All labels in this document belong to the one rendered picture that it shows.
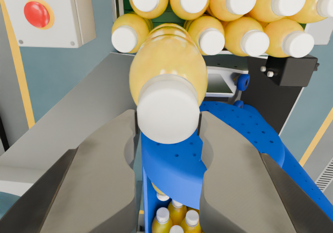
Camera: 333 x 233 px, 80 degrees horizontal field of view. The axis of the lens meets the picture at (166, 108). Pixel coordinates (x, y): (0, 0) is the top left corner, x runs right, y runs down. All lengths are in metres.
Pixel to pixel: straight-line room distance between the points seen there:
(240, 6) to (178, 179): 0.28
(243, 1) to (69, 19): 0.27
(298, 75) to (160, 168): 0.37
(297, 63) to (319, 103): 1.50
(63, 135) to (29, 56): 1.19
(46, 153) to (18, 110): 1.48
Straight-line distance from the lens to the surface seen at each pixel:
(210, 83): 0.48
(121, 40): 0.35
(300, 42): 0.40
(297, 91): 1.67
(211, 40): 0.35
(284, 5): 0.38
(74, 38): 0.37
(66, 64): 1.67
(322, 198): 1.04
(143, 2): 0.34
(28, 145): 0.64
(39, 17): 0.38
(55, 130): 0.68
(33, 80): 1.85
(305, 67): 0.55
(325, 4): 0.41
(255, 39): 0.37
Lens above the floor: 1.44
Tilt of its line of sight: 61 degrees down
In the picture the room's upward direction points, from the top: 179 degrees counter-clockwise
